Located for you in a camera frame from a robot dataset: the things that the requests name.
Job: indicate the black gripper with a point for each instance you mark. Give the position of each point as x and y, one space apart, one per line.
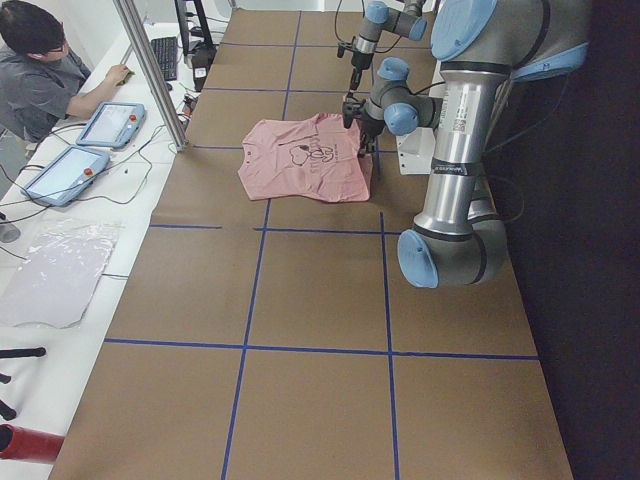
358 61
370 130

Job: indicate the pink Snoopy t-shirt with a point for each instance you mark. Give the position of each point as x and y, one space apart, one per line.
316 158

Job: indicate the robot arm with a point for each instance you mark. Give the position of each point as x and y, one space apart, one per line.
378 18
458 238

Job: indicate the black box with label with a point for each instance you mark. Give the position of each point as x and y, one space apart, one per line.
201 61

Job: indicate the black keyboard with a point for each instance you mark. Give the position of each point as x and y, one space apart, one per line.
165 51

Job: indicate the upper teach pendant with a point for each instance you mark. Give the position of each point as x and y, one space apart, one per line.
113 125

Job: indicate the teach pendant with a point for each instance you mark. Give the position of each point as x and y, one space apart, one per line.
113 125
67 176

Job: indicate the lower teach pendant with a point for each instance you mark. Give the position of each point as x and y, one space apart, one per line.
67 176

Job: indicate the seated person grey shirt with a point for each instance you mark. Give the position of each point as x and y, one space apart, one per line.
42 77

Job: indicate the plastic bag on table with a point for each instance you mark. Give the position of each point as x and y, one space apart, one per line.
55 283

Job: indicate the red cylinder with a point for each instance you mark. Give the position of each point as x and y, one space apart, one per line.
18 443

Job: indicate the aluminium frame post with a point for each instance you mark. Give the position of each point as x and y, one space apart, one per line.
139 40

